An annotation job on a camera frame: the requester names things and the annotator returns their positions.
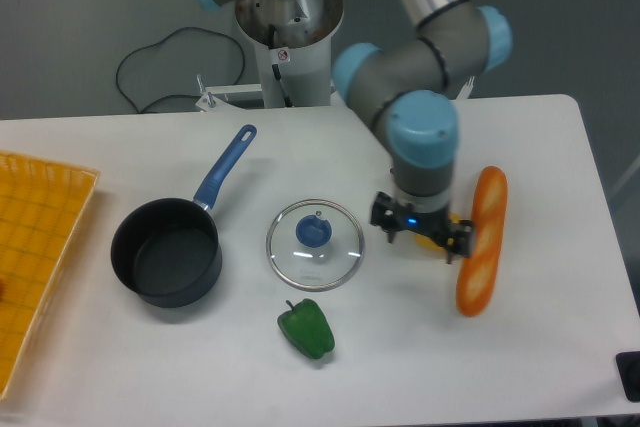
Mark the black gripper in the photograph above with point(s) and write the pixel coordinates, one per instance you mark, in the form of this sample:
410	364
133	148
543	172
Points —
392	217

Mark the long orange bread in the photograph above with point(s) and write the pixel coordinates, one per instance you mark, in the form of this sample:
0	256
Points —
478	274

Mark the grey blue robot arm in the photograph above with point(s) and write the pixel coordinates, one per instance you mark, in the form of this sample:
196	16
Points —
400	95

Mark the yellow bell pepper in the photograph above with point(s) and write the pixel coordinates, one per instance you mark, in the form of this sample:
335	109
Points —
428	243

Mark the glass lid blue knob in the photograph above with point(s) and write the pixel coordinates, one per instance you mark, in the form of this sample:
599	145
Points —
315	245

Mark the green bell pepper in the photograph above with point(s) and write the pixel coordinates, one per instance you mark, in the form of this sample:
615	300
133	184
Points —
306	328

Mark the black object table corner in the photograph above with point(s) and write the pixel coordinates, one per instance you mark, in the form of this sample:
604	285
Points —
628	364

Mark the yellow plastic basket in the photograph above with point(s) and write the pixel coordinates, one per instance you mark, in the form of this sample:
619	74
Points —
42	204

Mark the black pot blue handle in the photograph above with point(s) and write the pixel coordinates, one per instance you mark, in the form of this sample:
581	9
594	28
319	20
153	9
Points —
168	251

